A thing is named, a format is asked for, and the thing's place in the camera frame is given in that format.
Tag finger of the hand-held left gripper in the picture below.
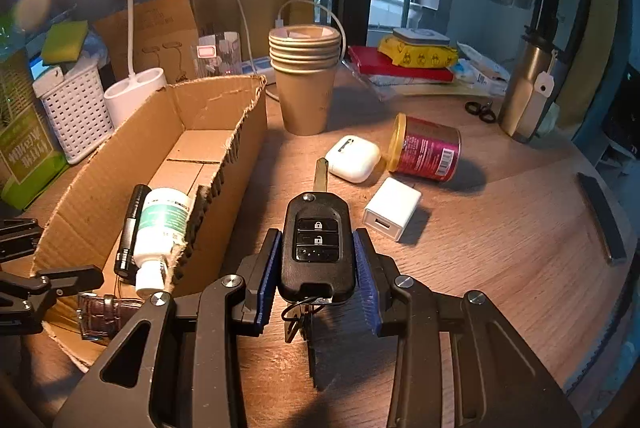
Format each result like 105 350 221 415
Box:
0 218 42 261
0 264 105 334

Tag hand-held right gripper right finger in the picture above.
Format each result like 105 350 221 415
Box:
352 228 583 428

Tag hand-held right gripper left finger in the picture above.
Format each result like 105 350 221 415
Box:
52 228 283 428

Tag dark leather wristwatch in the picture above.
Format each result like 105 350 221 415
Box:
77 293 147 340

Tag black car key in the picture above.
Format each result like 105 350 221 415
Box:
280 158 357 345

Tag white charger adapter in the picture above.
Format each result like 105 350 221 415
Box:
363 177 422 243

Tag black flashlight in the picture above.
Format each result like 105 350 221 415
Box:
114 184 151 280

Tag white pill bottle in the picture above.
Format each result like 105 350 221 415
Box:
135 188 193 299

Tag white earbuds case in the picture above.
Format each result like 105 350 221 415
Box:
326 135 382 182

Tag red tin can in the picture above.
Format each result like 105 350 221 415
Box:
387 112 462 183

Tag cardboard box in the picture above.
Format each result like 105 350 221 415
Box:
31 75 268 369

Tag green carton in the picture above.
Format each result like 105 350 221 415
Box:
0 46 71 211

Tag white plastic basket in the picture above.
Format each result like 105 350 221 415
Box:
32 58 115 165

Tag small lit screen device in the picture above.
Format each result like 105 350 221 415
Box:
30 56 63 82

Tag white desk lamp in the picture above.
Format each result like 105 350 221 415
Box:
30 0 241 129

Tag stack of paper cups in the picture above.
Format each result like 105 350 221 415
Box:
268 24 342 135

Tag yellow-green sponge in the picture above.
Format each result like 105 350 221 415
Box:
41 21 88 65

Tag black scissors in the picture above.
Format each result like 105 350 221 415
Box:
465 101 497 123

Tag white power strip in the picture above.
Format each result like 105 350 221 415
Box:
242 56 277 84

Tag red book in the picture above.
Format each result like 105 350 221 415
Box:
348 44 456 84

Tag yellow wipes packet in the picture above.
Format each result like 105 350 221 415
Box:
378 36 458 69

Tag steel tumbler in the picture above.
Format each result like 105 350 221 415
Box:
500 28 558 144

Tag black smartphone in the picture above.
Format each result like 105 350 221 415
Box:
577 172 627 264

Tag brown cardboard lamp package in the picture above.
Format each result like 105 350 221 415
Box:
95 0 201 84

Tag white tissue packet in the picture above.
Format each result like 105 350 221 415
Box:
457 42 511 96

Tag pale green cloth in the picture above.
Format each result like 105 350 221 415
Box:
542 101 562 130

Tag white flat device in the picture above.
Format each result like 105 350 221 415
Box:
392 27 451 46

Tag white paper tag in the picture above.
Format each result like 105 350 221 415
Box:
532 73 556 97

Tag narrow yellow curtain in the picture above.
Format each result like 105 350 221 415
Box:
575 0 632 129

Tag white charging cable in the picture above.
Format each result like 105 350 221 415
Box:
276 0 347 59

